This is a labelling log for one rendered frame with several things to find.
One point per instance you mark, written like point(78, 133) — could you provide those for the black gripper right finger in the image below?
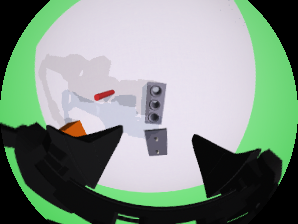
point(218, 165)

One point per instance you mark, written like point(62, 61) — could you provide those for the red peg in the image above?
point(98, 96)

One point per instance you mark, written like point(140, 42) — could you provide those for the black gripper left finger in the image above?
point(90, 153)

